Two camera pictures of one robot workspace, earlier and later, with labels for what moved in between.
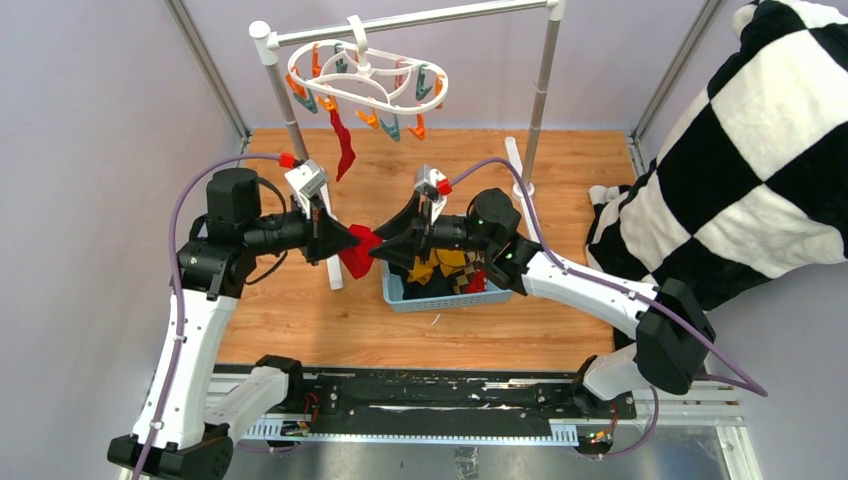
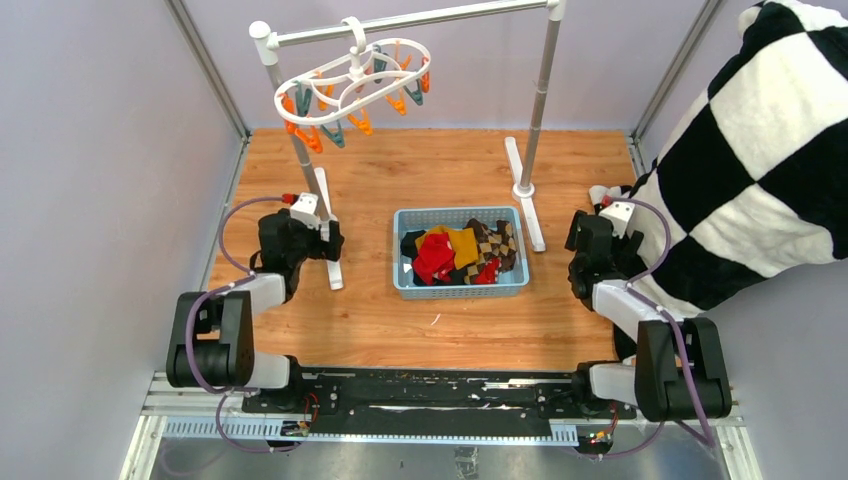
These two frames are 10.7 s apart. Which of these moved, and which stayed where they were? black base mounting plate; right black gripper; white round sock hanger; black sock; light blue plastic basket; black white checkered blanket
Moved: white round sock hanger; right black gripper; light blue plastic basket; black sock
Stayed: black base mounting plate; black white checkered blanket
